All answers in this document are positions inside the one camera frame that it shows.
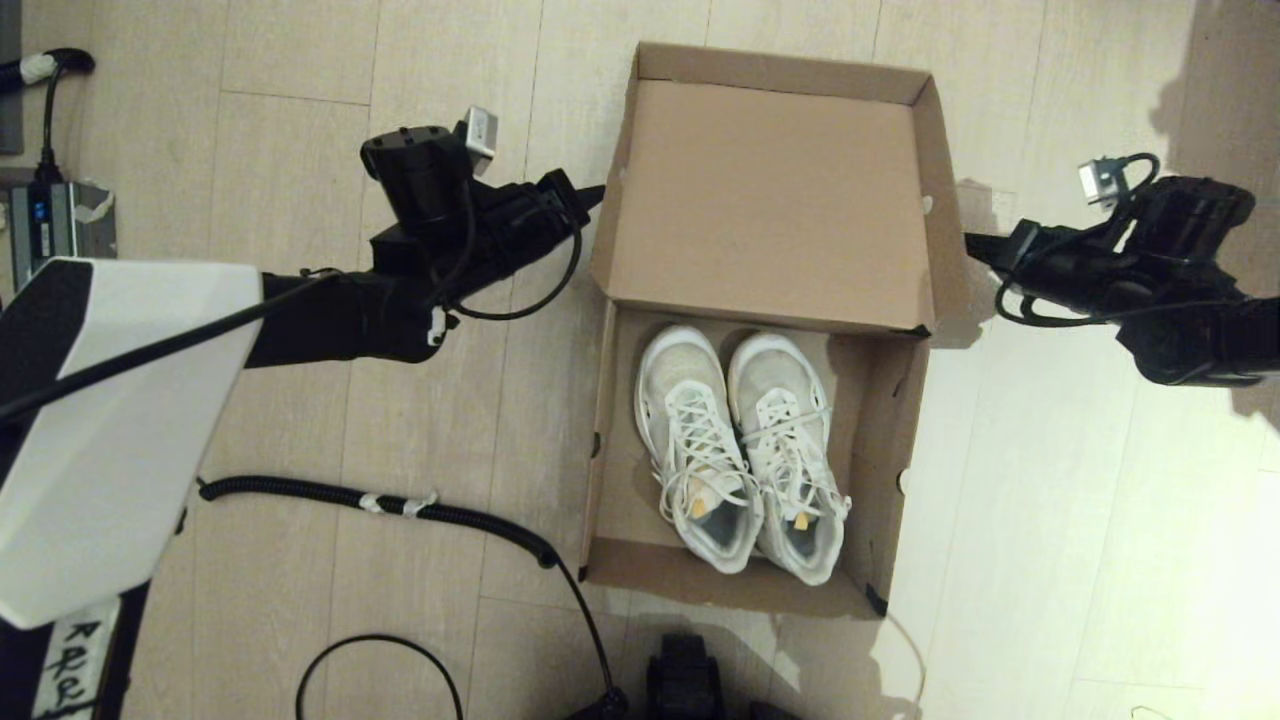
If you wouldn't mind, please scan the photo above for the white lace-up sneaker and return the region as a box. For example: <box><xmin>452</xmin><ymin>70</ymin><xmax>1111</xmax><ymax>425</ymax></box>
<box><xmin>727</xmin><ymin>332</ymin><xmax>854</xmax><ymax>587</ymax></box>
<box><xmin>635</xmin><ymin>325</ymin><xmax>766</xmax><ymax>576</ymax></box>

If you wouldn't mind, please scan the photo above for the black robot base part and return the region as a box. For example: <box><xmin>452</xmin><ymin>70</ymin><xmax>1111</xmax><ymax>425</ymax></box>
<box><xmin>645</xmin><ymin>633</ymin><xmax>723</xmax><ymax>720</ymax></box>

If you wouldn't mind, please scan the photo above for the black corrugated cable conduit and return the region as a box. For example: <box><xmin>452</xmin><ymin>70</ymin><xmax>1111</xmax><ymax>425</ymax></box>
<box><xmin>198</xmin><ymin>478</ymin><xmax>629</xmax><ymax>719</ymax></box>

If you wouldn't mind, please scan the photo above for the thin black cable loop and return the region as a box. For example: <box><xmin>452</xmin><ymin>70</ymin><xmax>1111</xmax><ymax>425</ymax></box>
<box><xmin>296</xmin><ymin>635</ymin><xmax>466</xmax><ymax>720</ymax></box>

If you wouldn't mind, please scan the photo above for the dark grey furniture panel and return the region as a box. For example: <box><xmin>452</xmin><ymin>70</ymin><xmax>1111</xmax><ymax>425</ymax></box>
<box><xmin>0</xmin><ymin>0</ymin><xmax>23</xmax><ymax>156</ymax></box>

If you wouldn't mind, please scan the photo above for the black taped plug cable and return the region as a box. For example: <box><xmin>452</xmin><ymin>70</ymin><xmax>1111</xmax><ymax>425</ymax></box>
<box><xmin>0</xmin><ymin>48</ymin><xmax>96</xmax><ymax>185</ymax></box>

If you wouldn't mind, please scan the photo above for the brown cardboard shoe box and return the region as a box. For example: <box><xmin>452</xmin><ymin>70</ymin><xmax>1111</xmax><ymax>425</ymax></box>
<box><xmin>578</xmin><ymin>42</ymin><xmax>971</xmax><ymax>621</ymax></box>

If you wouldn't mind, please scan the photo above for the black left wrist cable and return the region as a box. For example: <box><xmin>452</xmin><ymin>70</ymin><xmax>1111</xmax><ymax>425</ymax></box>
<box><xmin>0</xmin><ymin>190</ymin><xmax>583</xmax><ymax>421</ymax></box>

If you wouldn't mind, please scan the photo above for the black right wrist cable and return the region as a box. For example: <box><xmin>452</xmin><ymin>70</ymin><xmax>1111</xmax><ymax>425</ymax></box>
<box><xmin>995</xmin><ymin>153</ymin><xmax>1280</xmax><ymax>329</ymax></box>

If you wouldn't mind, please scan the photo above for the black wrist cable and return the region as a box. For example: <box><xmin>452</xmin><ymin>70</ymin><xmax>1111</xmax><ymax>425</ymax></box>
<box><xmin>995</xmin><ymin>153</ymin><xmax>1280</xmax><ymax>329</ymax></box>
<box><xmin>0</xmin><ymin>190</ymin><xmax>583</xmax><ymax>421</ymax></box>

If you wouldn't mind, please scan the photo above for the grey power supply unit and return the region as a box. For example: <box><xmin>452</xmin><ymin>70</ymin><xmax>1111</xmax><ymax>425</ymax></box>
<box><xmin>8</xmin><ymin>180</ymin><xmax>119</xmax><ymax>291</ymax></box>

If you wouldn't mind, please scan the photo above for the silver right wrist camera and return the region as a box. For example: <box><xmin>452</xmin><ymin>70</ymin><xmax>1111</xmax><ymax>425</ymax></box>
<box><xmin>1078</xmin><ymin>155</ymin><xmax>1136</xmax><ymax>206</ymax></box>

